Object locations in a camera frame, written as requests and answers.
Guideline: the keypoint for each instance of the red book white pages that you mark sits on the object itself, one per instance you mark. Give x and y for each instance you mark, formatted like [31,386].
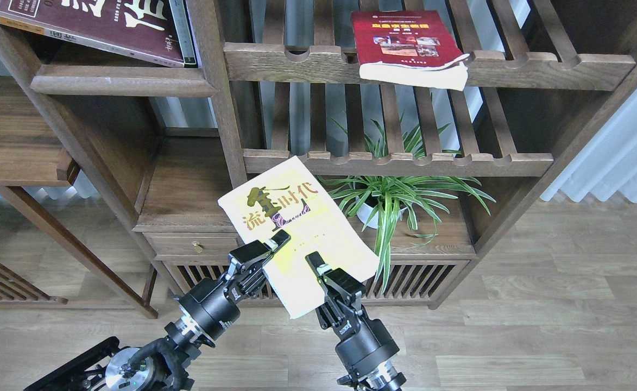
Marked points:
[412,48]

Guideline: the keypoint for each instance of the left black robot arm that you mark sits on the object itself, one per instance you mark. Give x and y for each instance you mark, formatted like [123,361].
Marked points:
[159,365]

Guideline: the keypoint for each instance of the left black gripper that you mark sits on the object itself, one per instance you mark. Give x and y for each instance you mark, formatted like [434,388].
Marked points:
[211,307]

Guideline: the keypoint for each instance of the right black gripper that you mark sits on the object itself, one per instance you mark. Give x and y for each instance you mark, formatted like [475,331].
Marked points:
[365,347]

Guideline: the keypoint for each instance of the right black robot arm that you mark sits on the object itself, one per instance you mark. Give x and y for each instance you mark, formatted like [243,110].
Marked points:
[366,347]

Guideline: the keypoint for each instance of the white curtain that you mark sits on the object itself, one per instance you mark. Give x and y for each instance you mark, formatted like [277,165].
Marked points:
[606,166]

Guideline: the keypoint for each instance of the dark maroon book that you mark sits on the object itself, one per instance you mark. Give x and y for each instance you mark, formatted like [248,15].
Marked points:
[140,29]

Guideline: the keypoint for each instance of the wooden side table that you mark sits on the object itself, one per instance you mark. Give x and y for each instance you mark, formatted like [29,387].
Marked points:
[31,155]

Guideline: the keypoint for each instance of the yellow green book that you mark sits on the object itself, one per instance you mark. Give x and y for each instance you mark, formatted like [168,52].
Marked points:
[289,197]

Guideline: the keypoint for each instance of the green spider plant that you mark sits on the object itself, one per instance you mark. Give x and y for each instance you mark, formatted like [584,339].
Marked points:
[389,195]

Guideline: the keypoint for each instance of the dark wooden bookshelf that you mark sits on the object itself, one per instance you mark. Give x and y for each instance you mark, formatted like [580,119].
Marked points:
[161,144]

